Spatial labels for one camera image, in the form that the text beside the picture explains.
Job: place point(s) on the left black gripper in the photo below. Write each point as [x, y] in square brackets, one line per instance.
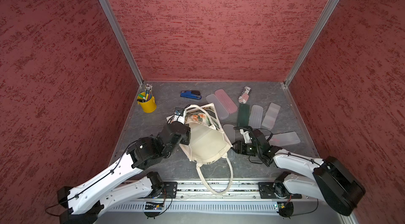
[185, 140]

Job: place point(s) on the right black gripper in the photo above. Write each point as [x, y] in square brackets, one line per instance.
[240, 147]

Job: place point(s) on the clear ribbed pencil case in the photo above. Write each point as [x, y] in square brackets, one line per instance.
[255, 119]

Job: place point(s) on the floral canvas tote bag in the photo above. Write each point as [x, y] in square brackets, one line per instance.
[208, 141]

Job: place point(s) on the green pencil case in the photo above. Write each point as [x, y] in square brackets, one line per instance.
[243, 115]

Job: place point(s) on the pink pencil case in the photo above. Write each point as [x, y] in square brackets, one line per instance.
[226, 101]

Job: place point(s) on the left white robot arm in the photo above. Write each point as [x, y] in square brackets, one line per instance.
[85, 203]

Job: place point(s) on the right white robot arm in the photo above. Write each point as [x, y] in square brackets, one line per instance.
[326, 180]

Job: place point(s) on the blue black stapler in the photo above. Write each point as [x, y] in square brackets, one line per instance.
[191, 94]

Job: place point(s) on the yellow pen cup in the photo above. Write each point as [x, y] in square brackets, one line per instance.
[146, 99]

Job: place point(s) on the flag pattern can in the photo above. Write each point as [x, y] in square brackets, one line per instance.
[245, 95]

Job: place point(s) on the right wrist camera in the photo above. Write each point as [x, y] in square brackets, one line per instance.
[246, 136]

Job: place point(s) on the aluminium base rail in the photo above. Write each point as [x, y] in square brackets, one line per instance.
[244, 197]

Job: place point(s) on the left corner aluminium post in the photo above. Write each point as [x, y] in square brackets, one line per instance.
[115, 26]

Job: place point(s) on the corner aluminium post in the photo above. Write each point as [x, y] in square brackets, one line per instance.
[321, 22]
[115, 26]

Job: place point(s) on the right corner aluminium post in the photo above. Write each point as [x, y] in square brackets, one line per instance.
[321, 22]

